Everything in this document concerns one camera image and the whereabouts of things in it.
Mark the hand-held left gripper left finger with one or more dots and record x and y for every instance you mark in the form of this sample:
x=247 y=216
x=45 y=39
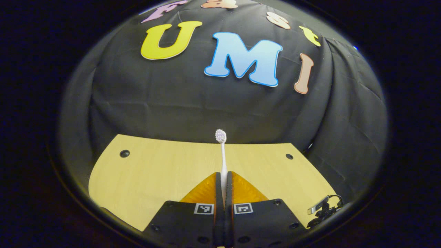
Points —
x=219 y=227

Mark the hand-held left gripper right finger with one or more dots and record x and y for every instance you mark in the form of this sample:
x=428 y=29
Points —
x=228 y=227

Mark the white toothbrush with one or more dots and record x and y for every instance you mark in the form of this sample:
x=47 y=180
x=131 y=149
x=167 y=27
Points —
x=223 y=162

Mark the light wooden desktop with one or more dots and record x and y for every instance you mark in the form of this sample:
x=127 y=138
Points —
x=155 y=172

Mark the black desk grommet hole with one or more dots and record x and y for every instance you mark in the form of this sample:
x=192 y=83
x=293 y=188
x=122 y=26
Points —
x=289 y=156
x=124 y=153

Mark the black backdrop cloth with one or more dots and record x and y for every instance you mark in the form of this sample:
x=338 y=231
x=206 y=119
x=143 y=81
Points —
x=193 y=103

